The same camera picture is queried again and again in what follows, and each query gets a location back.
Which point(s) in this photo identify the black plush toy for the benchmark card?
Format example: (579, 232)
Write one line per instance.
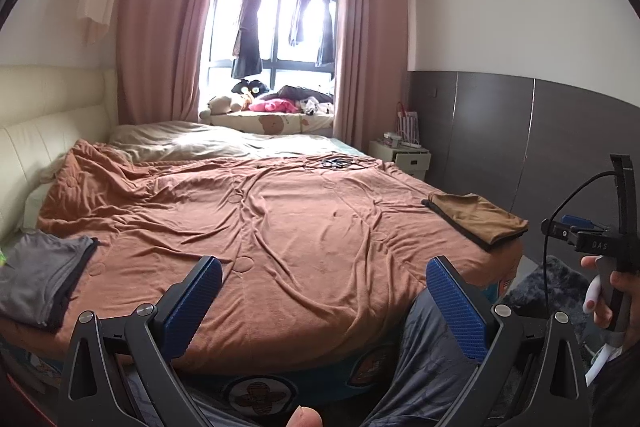
(254, 88)

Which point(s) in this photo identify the pink curtain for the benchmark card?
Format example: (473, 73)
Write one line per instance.
(371, 68)
(158, 53)

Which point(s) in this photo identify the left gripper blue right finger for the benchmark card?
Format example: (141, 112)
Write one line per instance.
(463, 307)

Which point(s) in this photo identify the cream padded headboard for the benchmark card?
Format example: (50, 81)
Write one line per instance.
(45, 110)

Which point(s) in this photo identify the colourful play mat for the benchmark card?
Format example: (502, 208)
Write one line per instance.
(343, 393)

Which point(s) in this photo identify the left pink curtain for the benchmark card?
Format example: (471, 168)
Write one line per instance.
(158, 53)

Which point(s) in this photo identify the beige bed sheet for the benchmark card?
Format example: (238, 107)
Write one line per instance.
(181, 140)

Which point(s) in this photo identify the right pink curtain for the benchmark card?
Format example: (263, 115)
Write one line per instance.
(371, 68)

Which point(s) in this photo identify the dark grey wardrobe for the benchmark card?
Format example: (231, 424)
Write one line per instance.
(523, 143)

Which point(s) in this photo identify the person's right hand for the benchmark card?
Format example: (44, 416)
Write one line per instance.
(612, 297)

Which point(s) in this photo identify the folded black garment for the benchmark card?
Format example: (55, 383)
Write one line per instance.
(460, 226)

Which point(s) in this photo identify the red plush toy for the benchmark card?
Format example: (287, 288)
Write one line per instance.
(274, 105)

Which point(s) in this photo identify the striped gift bag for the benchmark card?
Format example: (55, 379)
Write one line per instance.
(408, 125)

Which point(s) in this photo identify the white bedside drawer cabinet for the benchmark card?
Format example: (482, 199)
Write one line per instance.
(415, 161)

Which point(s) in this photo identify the grey patterned trouser leg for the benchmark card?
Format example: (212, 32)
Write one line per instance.
(431, 371)

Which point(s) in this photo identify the folded grey garment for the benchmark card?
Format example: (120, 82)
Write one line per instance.
(38, 276)

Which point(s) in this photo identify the person's left hand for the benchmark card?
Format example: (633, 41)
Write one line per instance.
(305, 417)

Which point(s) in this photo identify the bear print pillow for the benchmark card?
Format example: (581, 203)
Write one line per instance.
(274, 123)

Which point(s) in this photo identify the hanging dark clothes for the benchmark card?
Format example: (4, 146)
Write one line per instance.
(246, 53)

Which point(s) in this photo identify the orange-brown bed blanket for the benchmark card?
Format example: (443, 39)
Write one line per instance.
(322, 255)

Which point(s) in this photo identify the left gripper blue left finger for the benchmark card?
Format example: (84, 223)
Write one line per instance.
(183, 307)

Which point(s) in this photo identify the tan printed t-shirt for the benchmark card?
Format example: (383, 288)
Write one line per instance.
(480, 216)

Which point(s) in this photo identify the cream plush toy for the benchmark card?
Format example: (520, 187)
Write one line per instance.
(226, 104)

